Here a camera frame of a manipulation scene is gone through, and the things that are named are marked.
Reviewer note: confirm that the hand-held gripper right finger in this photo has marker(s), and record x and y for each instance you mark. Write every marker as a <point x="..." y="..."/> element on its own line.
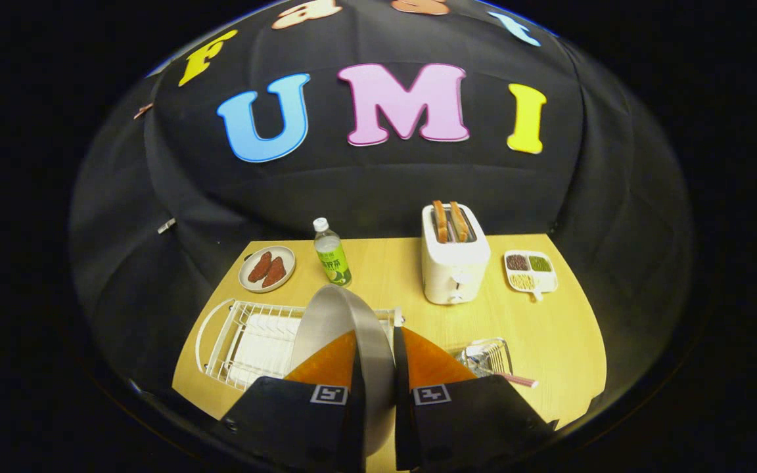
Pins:
<point x="401" y="420"/>

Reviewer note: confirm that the small beige plate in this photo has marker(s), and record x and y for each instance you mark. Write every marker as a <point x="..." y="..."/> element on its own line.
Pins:
<point x="283" y="253"/>

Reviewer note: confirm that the pile of red beans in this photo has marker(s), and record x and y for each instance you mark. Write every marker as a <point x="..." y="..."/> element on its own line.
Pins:
<point x="517" y="262"/>

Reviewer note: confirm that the brown meat piece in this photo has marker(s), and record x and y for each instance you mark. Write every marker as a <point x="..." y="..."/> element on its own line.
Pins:
<point x="259" y="267"/>
<point x="274" y="272"/>

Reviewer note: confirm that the toast bread slice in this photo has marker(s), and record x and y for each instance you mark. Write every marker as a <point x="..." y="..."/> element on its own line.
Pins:
<point x="441" y="223"/>
<point x="459" y="222"/>

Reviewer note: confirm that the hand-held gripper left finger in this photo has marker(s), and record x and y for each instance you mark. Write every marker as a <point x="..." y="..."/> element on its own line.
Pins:
<point x="356" y="427"/>

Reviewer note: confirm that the pile of green beans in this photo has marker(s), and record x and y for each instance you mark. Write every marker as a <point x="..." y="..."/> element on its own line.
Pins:
<point x="540" y="263"/>

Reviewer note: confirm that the black backdrop cloth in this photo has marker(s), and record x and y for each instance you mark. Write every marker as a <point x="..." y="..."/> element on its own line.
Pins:
<point x="365" y="177"/>

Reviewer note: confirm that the grey round plate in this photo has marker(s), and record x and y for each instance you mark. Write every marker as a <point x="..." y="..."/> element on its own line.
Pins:
<point x="352" y="315"/>

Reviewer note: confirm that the pink clip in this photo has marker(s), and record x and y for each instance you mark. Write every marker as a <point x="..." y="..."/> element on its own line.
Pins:
<point x="143" y="111"/>

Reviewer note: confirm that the green label drink bottle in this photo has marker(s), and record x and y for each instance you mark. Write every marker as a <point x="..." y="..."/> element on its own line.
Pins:
<point x="334" y="263"/>

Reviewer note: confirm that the white toaster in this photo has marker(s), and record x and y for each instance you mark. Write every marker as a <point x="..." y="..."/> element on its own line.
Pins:
<point x="454" y="269"/>

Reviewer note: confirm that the pile of soybeans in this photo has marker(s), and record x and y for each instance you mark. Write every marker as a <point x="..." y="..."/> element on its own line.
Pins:
<point x="522" y="282"/>

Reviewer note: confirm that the silver clip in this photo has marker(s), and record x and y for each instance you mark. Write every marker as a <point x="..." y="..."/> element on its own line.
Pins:
<point x="166" y="226"/>

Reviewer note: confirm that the white divided dish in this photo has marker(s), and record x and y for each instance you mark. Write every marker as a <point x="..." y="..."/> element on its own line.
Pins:
<point x="546" y="281"/>

